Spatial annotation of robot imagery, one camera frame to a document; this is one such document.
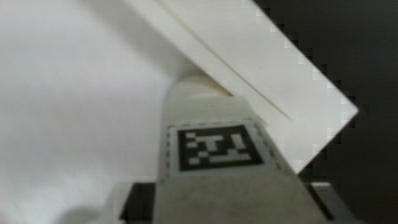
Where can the white leg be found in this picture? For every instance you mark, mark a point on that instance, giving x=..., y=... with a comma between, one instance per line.
x=226, y=182

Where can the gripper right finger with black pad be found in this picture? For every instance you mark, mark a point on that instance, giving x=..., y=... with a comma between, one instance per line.
x=331, y=204

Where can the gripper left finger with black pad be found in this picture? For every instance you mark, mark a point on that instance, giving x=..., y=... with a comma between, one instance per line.
x=130, y=204

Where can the white square tabletop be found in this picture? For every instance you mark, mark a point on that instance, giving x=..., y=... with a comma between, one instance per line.
x=95, y=54

